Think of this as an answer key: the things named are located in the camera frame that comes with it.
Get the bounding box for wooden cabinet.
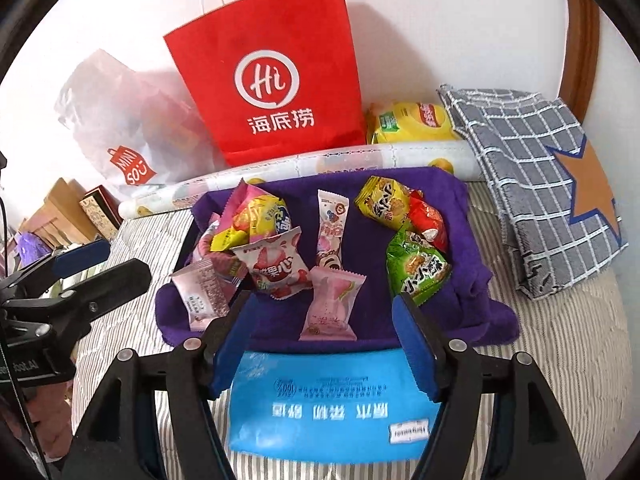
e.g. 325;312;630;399
18;178;100;249

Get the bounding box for translucent Miniso plastic bag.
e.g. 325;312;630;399
55;50;227;197

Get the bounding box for pale pink wafer packet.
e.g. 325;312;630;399
171;260;230;332

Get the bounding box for striped quilted mattress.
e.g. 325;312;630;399
72;182;634;479

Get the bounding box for green snack packet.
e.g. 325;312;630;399
386;228;451;306

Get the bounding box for blue tissue pack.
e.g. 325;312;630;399
230;349;439;465

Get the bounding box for long pink cake bar packet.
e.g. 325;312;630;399
317;190;349;270

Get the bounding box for gold yellow snack packet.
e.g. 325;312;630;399
355;176;411;231

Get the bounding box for brown wooden door frame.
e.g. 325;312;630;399
559;0;600;122

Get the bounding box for red Haidilao paper bag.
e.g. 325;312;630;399
165;0;366;166

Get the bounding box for light pink snack packet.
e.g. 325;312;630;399
299;266;367;341

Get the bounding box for purple towel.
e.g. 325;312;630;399
154;166;522;354

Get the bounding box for left hand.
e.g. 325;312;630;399
26;382;73;460

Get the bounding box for yellow Lays chips bag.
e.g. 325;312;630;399
366;102;460;144

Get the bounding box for pink yellow snack bag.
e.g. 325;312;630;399
209;180;293;252

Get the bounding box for rolled printed plastic mat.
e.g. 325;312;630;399
118;140;484;219

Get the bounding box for grey checked star cushion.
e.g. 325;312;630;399
437;84;628;299

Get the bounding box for red white strawberry snack packet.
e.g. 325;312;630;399
232;226;312;300

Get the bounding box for patterned brown box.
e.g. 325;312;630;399
79;185;122;240

